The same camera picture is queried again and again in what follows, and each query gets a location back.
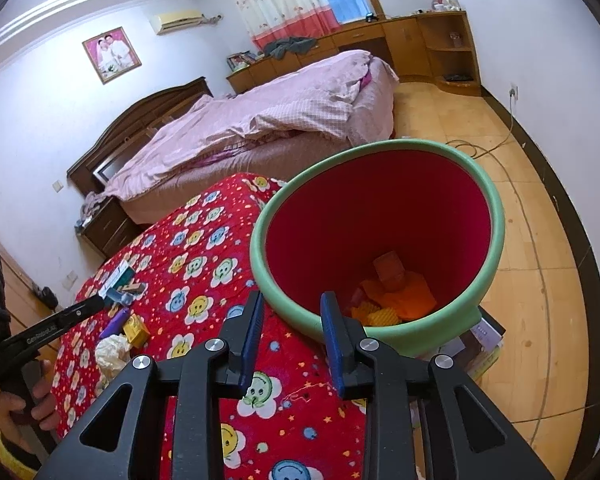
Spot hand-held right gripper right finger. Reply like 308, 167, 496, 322
320, 291, 553, 480

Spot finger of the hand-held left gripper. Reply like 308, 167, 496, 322
54, 294, 110, 330

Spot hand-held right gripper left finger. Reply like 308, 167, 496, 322
40, 290, 266, 480

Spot blue box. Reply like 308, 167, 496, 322
99, 260, 147, 306

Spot orange knitted cloth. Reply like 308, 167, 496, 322
357, 270, 438, 321

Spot green rimmed red bin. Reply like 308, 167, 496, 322
250, 138, 506, 358

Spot person's left forearm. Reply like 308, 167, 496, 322
0, 427, 41, 480

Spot person's left hand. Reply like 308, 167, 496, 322
0, 359, 61, 432

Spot purple wrapper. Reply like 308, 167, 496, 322
99, 307, 130, 339

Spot black power adapter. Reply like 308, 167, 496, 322
32, 284, 58, 308

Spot crumpled white plastic bag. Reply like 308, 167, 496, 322
95, 335, 133, 378

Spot small yellow box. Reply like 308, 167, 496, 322
122, 315, 151, 347

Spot red floral blanket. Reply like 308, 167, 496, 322
50, 172, 421, 480

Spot wooden nightstand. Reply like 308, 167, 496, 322
75, 195, 143, 256

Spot clothes pile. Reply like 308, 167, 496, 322
77, 191, 112, 228

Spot wooden bed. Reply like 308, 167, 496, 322
66, 50, 401, 226

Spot pink duvet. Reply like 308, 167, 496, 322
104, 50, 400, 198

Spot row of books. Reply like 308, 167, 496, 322
227, 51, 258, 72

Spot grey clothes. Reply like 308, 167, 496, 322
264, 36, 321, 59

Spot air conditioner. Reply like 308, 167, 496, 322
148, 9, 203, 36

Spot wooden cabinet desk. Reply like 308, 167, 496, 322
226, 10, 482, 97

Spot patterned curtain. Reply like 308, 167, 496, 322
221, 0, 341, 53

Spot framed wall photo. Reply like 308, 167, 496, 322
82, 26, 142, 85

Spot white floor cable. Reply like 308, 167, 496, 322
445, 95, 521, 158

